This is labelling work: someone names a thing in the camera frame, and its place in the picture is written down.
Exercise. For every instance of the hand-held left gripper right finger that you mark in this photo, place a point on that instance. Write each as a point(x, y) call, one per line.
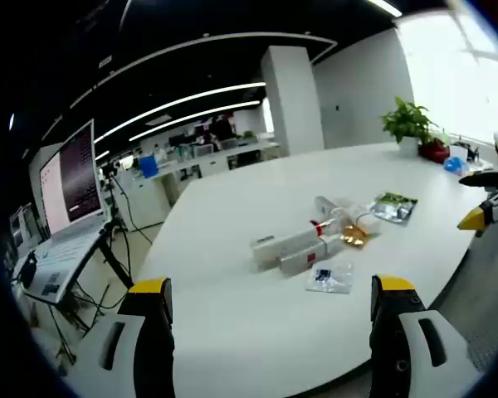
point(394, 344)

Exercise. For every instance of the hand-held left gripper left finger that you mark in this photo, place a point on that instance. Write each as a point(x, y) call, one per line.
point(149, 340)

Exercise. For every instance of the green black skincare sachet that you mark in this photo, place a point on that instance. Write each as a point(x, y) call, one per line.
point(394, 207)

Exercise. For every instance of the silver skincare sachet blue patch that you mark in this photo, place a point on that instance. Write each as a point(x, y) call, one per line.
point(330, 278)

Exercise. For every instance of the gold foil skincare sachet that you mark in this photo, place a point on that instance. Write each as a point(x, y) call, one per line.
point(354, 236)

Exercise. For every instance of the large white skincare tube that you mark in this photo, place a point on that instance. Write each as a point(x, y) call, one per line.
point(265, 253)

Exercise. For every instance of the small black object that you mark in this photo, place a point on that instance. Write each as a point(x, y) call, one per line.
point(473, 152)

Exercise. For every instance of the blue plastic packet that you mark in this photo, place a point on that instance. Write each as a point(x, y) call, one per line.
point(454, 166)

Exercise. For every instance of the small white box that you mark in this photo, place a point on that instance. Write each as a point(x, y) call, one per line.
point(458, 150)

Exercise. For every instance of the red bag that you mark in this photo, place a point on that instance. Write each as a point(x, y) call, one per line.
point(433, 151)

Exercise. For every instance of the green plant white pot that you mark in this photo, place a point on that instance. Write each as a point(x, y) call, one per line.
point(406, 124)

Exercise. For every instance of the grey laptop stand table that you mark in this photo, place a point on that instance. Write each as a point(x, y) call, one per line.
point(62, 273)

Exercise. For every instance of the black tripod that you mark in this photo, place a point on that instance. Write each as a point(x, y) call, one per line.
point(114, 207)

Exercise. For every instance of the blue bin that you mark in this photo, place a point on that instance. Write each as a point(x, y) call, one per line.
point(148, 167)

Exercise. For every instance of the open silver laptop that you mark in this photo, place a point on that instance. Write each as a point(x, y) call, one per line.
point(72, 182)

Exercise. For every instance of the ceiling light strip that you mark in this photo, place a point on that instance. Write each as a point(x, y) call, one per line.
point(232, 107)
point(240, 88)

